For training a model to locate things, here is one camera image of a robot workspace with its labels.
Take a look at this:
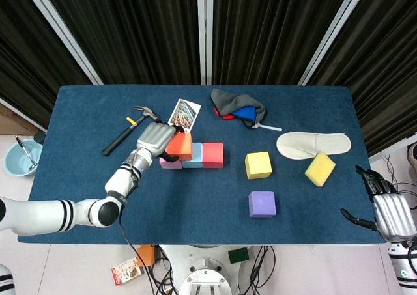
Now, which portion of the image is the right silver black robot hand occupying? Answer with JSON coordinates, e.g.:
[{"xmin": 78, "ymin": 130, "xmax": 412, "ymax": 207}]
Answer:
[{"xmin": 340, "ymin": 165, "xmax": 417, "ymax": 242}]

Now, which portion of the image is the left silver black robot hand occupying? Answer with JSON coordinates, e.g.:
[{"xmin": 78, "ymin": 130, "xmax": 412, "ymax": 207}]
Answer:
[{"xmin": 136, "ymin": 120, "xmax": 184, "ymax": 162}]

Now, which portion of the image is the orange foam cube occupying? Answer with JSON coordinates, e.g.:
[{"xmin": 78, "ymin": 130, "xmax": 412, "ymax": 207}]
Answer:
[{"xmin": 165, "ymin": 132, "xmax": 194, "ymax": 162}]

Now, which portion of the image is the yellow foam cube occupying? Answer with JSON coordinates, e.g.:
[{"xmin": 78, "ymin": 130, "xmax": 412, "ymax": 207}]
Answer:
[{"xmin": 244, "ymin": 151, "xmax": 273, "ymax": 180}]

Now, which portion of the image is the purple foam cube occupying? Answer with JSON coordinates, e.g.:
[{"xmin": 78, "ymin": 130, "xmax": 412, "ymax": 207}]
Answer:
[{"xmin": 248, "ymin": 191, "xmax": 277, "ymax": 218}]

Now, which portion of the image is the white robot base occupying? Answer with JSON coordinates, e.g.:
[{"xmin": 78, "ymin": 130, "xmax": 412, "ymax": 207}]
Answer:
[{"xmin": 159, "ymin": 244, "xmax": 261, "ymax": 295}]

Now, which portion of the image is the pink foam cube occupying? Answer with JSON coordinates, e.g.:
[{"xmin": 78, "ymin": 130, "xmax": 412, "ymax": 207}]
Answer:
[{"xmin": 158, "ymin": 156, "xmax": 183, "ymax": 170}]

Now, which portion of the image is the white bordered photo card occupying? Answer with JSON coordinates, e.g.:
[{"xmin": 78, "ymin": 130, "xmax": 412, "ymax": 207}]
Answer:
[{"xmin": 167, "ymin": 98, "xmax": 202, "ymax": 135}]

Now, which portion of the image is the teal foam cube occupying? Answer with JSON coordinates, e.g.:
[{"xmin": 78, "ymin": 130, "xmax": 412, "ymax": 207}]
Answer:
[{"xmin": 181, "ymin": 142, "xmax": 204, "ymax": 169}]

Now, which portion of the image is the red foam cube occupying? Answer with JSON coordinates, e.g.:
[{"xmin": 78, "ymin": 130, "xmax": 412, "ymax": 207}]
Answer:
[{"xmin": 202, "ymin": 141, "xmax": 225, "ymax": 169}]

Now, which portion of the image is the red disc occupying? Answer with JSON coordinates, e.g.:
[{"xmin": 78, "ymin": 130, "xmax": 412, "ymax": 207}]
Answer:
[{"xmin": 213, "ymin": 107, "xmax": 235, "ymax": 120}]

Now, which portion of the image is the blue fabric table cover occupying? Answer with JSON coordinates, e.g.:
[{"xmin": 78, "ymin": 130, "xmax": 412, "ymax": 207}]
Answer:
[{"xmin": 18, "ymin": 85, "xmax": 385, "ymax": 246}]

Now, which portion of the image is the grey cloth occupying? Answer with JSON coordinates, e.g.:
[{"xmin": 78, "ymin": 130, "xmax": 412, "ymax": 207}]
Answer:
[{"xmin": 210, "ymin": 88, "xmax": 266, "ymax": 129}]

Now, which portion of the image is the yellow green sponge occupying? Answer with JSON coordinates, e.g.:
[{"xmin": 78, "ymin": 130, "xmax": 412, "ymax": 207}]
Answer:
[{"xmin": 304, "ymin": 151, "xmax": 336, "ymax": 188}]

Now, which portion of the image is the white shoe insole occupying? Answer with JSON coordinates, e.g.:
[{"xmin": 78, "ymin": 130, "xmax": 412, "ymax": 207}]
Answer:
[{"xmin": 276, "ymin": 132, "xmax": 352, "ymax": 161}]

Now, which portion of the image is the black pleated curtain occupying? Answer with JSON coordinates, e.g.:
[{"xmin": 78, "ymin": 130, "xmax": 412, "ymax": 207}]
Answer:
[
  {"xmin": 38, "ymin": 0, "xmax": 200, "ymax": 86},
  {"xmin": 308, "ymin": 0, "xmax": 417, "ymax": 158},
  {"xmin": 211, "ymin": 0, "xmax": 354, "ymax": 86},
  {"xmin": 0, "ymin": 0, "xmax": 94, "ymax": 130}
]

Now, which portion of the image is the white plastic spoon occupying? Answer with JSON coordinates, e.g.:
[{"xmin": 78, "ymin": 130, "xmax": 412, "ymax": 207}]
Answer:
[{"xmin": 252, "ymin": 122, "xmax": 283, "ymax": 132}]

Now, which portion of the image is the orange box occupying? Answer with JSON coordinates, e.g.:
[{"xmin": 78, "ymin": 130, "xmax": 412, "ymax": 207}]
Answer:
[{"xmin": 136, "ymin": 245, "xmax": 157, "ymax": 267}]

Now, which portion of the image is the red white snack packet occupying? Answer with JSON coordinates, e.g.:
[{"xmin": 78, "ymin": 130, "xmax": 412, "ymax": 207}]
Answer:
[{"xmin": 111, "ymin": 257, "xmax": 144, "ymax": 287}]

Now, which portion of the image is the light blue bowl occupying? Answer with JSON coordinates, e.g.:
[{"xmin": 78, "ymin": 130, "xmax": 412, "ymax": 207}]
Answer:
[{"xmin": 3, "ymin": 138, "xmax": 43, "ymax": 177}]

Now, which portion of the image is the dark green box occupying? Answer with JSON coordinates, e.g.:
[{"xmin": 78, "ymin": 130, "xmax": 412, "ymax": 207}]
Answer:
[{"xmin": 227, "ymin": 247, "xmax": 250, "ymax": 264}]

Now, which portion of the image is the black handled claw hammer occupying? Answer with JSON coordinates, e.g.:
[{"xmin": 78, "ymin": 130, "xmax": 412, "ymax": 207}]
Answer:
[{"xmin": 101, "ymin": 105, "xmax": 161, "ymax": 157}]

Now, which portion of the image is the black floor cable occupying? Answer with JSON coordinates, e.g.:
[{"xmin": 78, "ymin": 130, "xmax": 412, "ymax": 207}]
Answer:
[{"xmin": 379, "ymin": 154, "xmax": 417, "ymax": 208}]

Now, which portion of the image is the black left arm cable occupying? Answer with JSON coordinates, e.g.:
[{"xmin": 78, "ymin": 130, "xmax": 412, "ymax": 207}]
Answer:
[{"xmin": 119, "ymin": 203, "xmax": 157, "ymax": 295}]

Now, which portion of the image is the white partition post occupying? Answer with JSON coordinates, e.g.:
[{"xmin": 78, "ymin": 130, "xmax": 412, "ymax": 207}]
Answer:
[
  {"xmin": 196, "ymin": 0, "xmax": 214, "ymax": 86},
  {"xmin": 19, "ymin": 0, "xmax": 104, "ymax": 86},
  {"xmin": 298, "ymin": 0, "xmax": 363, "ymax": 87}
]

